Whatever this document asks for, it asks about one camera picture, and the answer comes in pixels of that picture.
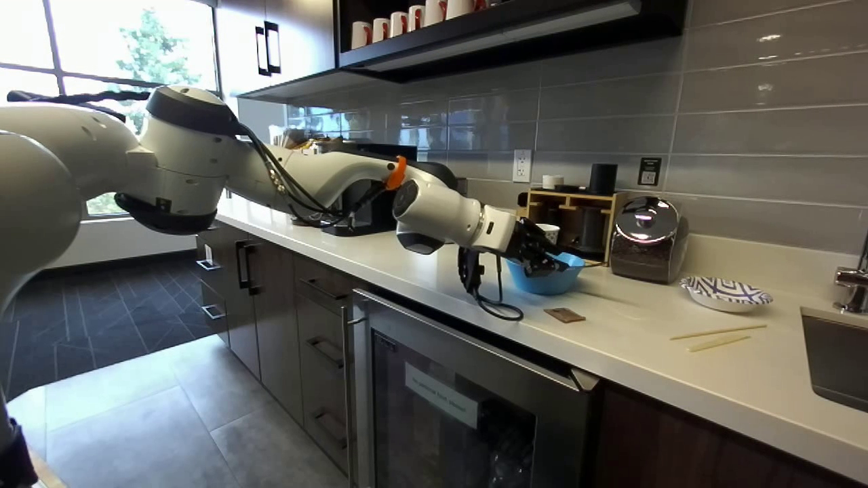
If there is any dark steel rice cooker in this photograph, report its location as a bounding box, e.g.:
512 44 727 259
608 191 691 284

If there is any wooden chopstick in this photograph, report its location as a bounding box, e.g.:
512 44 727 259
684 332 753 354
669 321 771 343

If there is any small brown card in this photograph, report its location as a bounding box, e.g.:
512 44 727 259
543 307 587 326

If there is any steel undermount sink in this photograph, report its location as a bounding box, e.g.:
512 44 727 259
798 307 868 415

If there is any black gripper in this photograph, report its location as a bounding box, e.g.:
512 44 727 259
506 217 573 278

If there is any undercounter glass door fridge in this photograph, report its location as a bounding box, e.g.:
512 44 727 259
346 284 601 488

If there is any black cylinder canister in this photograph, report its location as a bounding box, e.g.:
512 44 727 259
587 159 621 197

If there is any black camera on tripod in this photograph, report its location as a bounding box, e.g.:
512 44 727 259
4 84 158 124

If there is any black wall switch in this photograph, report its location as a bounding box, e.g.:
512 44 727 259
635 153 663 190

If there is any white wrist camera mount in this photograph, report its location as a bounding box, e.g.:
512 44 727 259
475 202 526 258

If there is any white wall outlet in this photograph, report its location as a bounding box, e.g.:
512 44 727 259
509 147 535 185

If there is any blue patterned plate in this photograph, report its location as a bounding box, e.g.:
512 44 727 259
678 274 776 317

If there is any wooden countertop organizer rack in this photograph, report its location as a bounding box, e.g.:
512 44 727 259
516 186 624 259

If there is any blue bowl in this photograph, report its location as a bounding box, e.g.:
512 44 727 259
503 248 587 298

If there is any dark wood sink cabinet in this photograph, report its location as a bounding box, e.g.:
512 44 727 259
592 381 868 488

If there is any dark wood drawer cabinet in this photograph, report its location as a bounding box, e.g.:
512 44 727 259
189 224 358 476

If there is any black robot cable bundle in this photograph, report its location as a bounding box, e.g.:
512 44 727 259
239 124 528 326

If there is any large glass window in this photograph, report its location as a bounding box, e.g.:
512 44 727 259
0 0 227 220

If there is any chrome faucet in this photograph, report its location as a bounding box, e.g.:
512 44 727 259
832 233 868 317

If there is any black wall shelf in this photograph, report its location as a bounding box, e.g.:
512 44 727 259
334 0 688 84

